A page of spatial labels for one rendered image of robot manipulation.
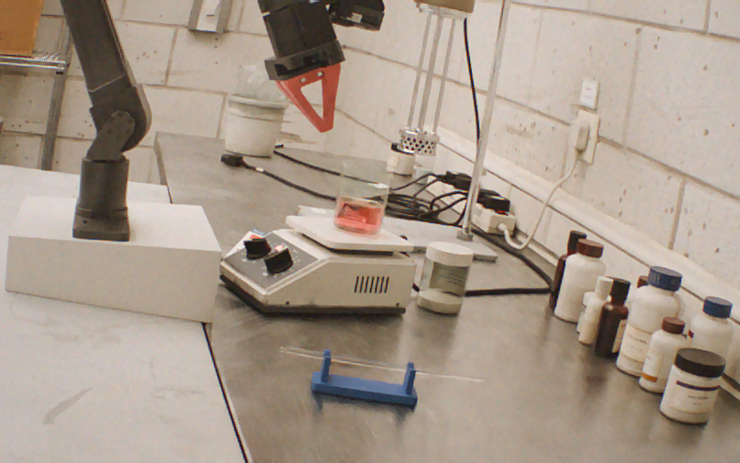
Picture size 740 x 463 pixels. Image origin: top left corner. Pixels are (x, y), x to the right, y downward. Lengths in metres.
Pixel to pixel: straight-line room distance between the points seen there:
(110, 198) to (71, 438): 0.46
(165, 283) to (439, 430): 0.35
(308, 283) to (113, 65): 0.35
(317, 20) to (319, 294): 0.32
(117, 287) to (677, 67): 0.91
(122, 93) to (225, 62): 2.57
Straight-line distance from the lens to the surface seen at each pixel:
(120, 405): 0.90
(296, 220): 1.33
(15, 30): 3.38
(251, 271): 1.27
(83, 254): 1.14
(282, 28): 1.18
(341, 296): 1.27
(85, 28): 1.20
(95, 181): 1.20
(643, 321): 1.26
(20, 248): 1.14
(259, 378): 1.02
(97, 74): 1.19
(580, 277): 1.45
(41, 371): 0.94
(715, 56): 1.51
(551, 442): 1.00
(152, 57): 3.72
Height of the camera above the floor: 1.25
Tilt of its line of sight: 11 degrees down
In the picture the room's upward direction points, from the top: 11 degrees clockwise
